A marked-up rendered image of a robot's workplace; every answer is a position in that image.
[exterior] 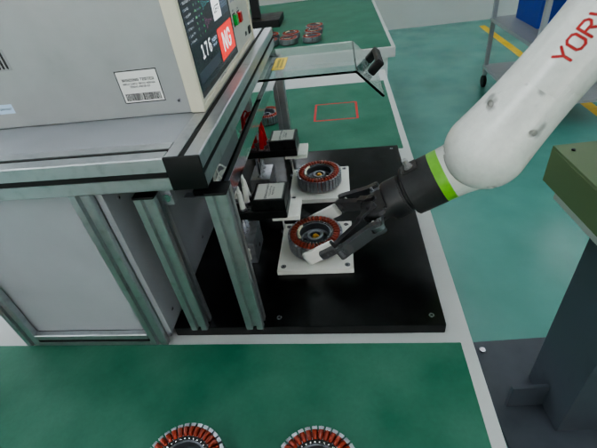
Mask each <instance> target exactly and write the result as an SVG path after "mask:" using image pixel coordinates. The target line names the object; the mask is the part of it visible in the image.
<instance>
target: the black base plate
mask: <svg viewBox="0 0 597 448"><path fill-rule="evenodd" d="M318 160H319V161H320V162H321V160H323V161H324V160H326V161H331V162H333V163H336V164H338V165H339V166H348V170H349V187H350V190H353V189H357V188H362V187H365V186H368V185H370V184H371V183H373V182H375V181H377V182H378V184H379V185H380V183H381V182H383V181H385V180H387V179H389V178H391V177H393V176H395V175H396V176H398V169H399V168H400V167H401V166H402V159H401V156H400V152H399V149H398V146H397V145H394V146H382V147H369V148H345V149H333V150H321V151H308V152H307V158H298V159H293V165H294V170H298V169H299V168H300V167H301V166H302V165H304V164H307V163H310V162H313V161H316V162H317V161H318ZM264 163H265V164H273V165H274V168H275V178H276V182H282V181H287V182H288V186H289V191H290V192H291V181H292V177H291V162H290V159H285V157H270V158H264ZM255 165H256V161H255V159H247V161H246V164H245V166H244V169H243V173H242V175H243V177H244V179H245V180H246V183H247V185H248V188H249V191H250V192H251V193H253V192H252V187H251V175H252V173H253V170H254V167H255ZM332 204H335V202H330V203H314V204H302V205H301V214H300V219H301V220H302V219H304V218H306V217H308V216H310V215H312V214H314V213H316V212H319V211H320V210H322V209H324V208H326V207H328V206H330V205H332ZM248 221H254V220H248ZM259 223H260V227H261V231H262V235H263V239H264V240H263V244H262V248H261V252H260V256H259V262H258V263H252V266H253V270H254V273H255V277H256V280H257V284H258V288H259V293H260V297H261V300H262V304H263V307H264V310H265V314H266V320H265V321H264V324H265V325H264V329H263V330H258V329H257V326H253V330H247V328H246V325H245V322H244V320H243V315H242V311H241V309H240V306H239V303H238V300H237V298H236V295H235V289H234V286H233V284H232V281H231V278H230V275H229V273H228V269H227V264H226V262H225V259H224V256H223V253H222V251H221V247H220V244H219V240H218V237H217V234H216V231H215V228H213V230H212V232H211V236H210V238H209V241H208V243H207V245H206V248H205V250H204V253H203V256H202V258H201V261H200V263H199V266H198V269H197V270H196V273H195V276H196V279H197V281H198V283H199V285H200V288H201V290H202V293H203V296H204V298H205V301H206V304H207V306H208V309H209V310H210V313H211V321H210V322H208V323H209V325H210V326H209V329H208V330H203V331H202V329H201V327H198V330H197V331H192V329H191V327H190V325H189V322H188V320H187V318H186V316H185V313H184V311H183V309H181V311H180V314H179V318H178V320H177V323H176V325H175V327H174V329H175V331H176V333H177V334H178V335H250V334H333V333H414V332H445V329H446V322H445V318H444V314H443V312H442V305H441V302H440V299H439V295H438V292H437V289H436V285H435V282H434V276H433V273H432V269H431V266H430V263H429V259H428V256H427V253H426V247H425V244H424V240H423V237H422V234H421V230H420V226H419V224H418V217H417V214H416V211H414V212H412V213H410V214H408V215H406V216H404V217H401V218H400V219H396V218H395V217H390V218H388V219H387V220H385V221H384V224H385V227H386V228H387V232H385V233H384V234H382V235H380V236H376V237H375V238H374V239H372V240H371V241H369V242H368V243H367V244H366V245H364V246H363V247H362V248H360V249H359V250H357V251H356V252H354V273H337V274H308V275H278V274H277V268H278V262H279V257H280V251H281V246H282V240H283V234H282V233H281V230H282V229H283V228H282V223H281V221H280V220H279V221H273V219H261V220H259Z"/></svg>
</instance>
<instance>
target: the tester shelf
mask: <svg viewBox="0 0 597 448"><path fill-rule="evenodd" d="M253 34H254V39H253V41H252V42H251V44H250V46H249V47H248V49H247V50H246V52H245V53H244V55H243V56H242V57H241V59H240V60H239V62H238V63H237V65H236V66H235V68H234V70H233V71H232V73H231V74H230V76H229V77H228V79H227V80H226V82H225V83H224V84H223V86H222V87H221V89H220V90H219V92H218V94H217V95H216V97H215V98H214V100H213V101H212V103H211V104H210V106H209V107H208V109H207V110H206V111H205V112H196V113H193V112H186V113H177V114H167V115H156V116H137V117H127V118H117V119H107V120H97V121H87V122H76V123H66V124H47V125H37V126H27V127H17V128H7V129H0V201H6V200H20V199H36V198H50V197H64V196H92V195H106V194H121V193H135V192H150V191H164V190H186V189H200V188H208V187H209V184H210V182H211V179H212V177H213V175H214V172H215V171H216V169H217V167H218V165H219V162H220V160H221V157H222V156H223V154H224V152H225V150H226V148H227V145H228V142H229V141H230V139H231V137H232V135H233V133H234V131H235V127H236V126H237V124H238V122H239V120H240V118H241V116H242V114H243V111H244V109H245V107H246V105H247V103H248V101H249V99H250V96H251V94H252V92H253V90H254V88H255V86H256V84H257V81H258V80H259V77H260V75H261V73H262V71H263V69H264V66H265V65H266V63H267V60H268V58H269V56H270V54H271V51H272V50H273V48H274V46H275V40H274V35H273V29H272V27H267V28H254V29H253Z"/></svg>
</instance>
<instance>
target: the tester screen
mask: <svg viewBox="0 0 597 448"><path fill-rule="evenodd" d="M179 7H180V10H181V13H182V17H183V20H184V23H185V27H186V31H187V36H188V40H189V43H190V46H191V50H192V53H193V56H194V60H195V66H196V69H197V73H198V76H199V79H200V83H201V86H202V90H203V92H205V90H206V89H207V88H208V86H209V85H210V84H211V82H212V81H213V79H214V78H215V77H216V75H217V74H218V73H219V71H220V70H221V69H222V68H223V67H224V65H225V64H226V63H227V61H228V60H229V58H230V57H231V55H232V54H233V53H234V51H235V50H236V47H235V48H234V49H233V51H231V52H230V54H229V55H228V56H227V58H226V59H225V61H223V57H222V53H221V49H220V45H219V38H218V34H217V29H218V28H219V27H220V26H221V25H222V24H223V23H224V22H225V21H226V20H227V19H228V18H229V17H230V14H229V10H227V11H226V12H225V13H224V14H223V15H221V16H220V17H219V18H218V19H217V20H216V21H214V17H213V13H212V8H211V1H210V0H179ZM208 36H211V43H212V47H213V51H214V52H213V53H212V55H211V56H210V57H209V58H208V59H207V60H206V61H205V62H204V63H203V56H202V53H201V49H200V44H201V43H202V42H203V41H204V40H205V39H206V38H207V37H208ZM218 52H219V53H220V58H221V62H220V63H219V65H218V66H217V67H216V69H215V70H214V71H213V73H212V74H211V75H210V77H209V78H208V79H207V81H206V82H205V83H204V84H202V80H201V77H200V73H201V72H202V71H203V70H204V69H205V67H206V66H207V65H208V64H209V63H210V62H211V60H212V59H213V58H214V57H215V56H216V54H217V53H218Z"/></svg>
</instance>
